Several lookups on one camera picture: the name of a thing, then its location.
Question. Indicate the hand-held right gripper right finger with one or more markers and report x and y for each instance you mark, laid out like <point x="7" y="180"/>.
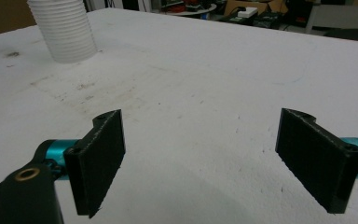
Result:
<point x="317" y="161"/>

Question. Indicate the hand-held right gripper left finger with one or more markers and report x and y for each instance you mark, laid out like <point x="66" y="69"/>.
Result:
<point x="94" y="165"/>

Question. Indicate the white ribbed plastic cup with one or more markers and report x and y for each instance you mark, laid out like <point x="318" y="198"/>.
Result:
<point x="65" y="31"/>

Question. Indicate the black electronic device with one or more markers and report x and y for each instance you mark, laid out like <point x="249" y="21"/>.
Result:
<point x="267" y="20"/>

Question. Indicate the white power adapter box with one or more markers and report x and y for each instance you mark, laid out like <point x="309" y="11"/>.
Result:
<point x="247" y="11"/>

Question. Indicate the brown cardboard box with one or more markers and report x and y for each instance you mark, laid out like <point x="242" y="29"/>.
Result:
<point x="251" y="5"/>

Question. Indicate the round white table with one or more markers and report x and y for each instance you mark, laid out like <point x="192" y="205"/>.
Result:
<point x="192" y="11"/>

